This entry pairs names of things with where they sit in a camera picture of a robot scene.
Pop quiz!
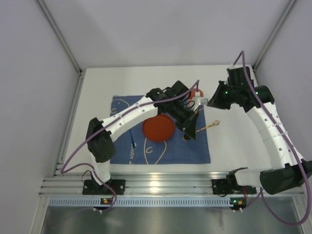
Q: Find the pink plastic cup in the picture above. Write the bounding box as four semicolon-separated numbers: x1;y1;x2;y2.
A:
189;88;204;100

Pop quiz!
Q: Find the gold metal spoon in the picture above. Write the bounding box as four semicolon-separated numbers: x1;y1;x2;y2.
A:
183;120;220;141

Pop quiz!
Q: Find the orange plastic plate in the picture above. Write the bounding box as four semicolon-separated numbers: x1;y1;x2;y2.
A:
142;114;175;143

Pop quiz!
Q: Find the blue cloth placemat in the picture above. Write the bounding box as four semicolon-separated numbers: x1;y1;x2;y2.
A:
109;94;211;165

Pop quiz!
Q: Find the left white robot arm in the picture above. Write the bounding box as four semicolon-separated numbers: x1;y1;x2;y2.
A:
86;81;203;185

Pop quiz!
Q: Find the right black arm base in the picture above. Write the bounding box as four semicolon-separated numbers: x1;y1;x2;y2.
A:
211;179;244;196

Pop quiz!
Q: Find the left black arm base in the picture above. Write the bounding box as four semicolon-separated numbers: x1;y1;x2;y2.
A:
81;170;126;195

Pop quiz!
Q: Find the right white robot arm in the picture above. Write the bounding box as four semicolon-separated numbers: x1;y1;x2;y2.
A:
208;67;312;195

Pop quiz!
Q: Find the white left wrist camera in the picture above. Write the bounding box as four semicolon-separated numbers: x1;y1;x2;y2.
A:
192;97;208;109

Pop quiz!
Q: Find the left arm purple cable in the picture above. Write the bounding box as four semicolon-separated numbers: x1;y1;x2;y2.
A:
60;79;201;213

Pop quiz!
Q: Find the perforated grey cable duct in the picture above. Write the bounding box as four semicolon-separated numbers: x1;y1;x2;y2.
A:
49;197;246;208

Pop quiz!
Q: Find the aluminium frame rail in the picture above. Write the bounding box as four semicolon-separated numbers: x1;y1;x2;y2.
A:
39;172;226;196

